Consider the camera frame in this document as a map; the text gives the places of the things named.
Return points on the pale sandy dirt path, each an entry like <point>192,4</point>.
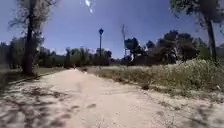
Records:
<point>83,100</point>

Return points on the thin bare tree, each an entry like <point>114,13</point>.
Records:
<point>124,38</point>

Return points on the dark lamp post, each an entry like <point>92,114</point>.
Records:
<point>100,46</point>

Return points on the tall dark-trunk tree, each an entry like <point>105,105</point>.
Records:
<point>28,50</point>

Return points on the row of trees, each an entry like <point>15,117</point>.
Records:
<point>80,57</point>

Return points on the tall leaning tree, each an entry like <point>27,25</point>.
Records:
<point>211,40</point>

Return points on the shaded grass verge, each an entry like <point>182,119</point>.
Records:
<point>46,70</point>

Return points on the dry grass field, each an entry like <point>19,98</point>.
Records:
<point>173,75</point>

